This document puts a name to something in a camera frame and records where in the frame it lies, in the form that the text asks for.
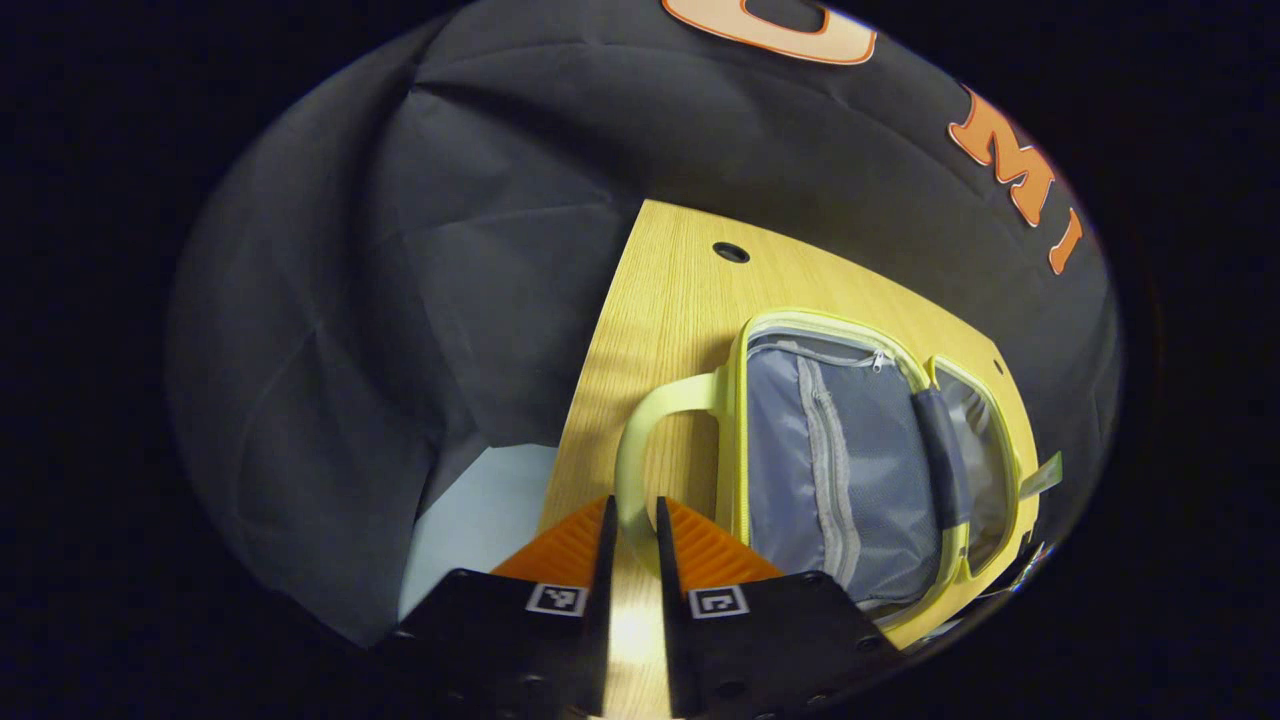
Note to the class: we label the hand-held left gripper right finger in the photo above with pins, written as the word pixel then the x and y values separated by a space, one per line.
pixel 672 630

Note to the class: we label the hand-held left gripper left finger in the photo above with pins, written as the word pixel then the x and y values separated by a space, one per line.
pixel 603 620

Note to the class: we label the pale yellow suitcase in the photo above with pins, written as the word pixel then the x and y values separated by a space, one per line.
pixel 850 450

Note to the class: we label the clear skin care sachet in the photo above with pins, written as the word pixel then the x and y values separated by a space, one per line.
pixel 1042 474

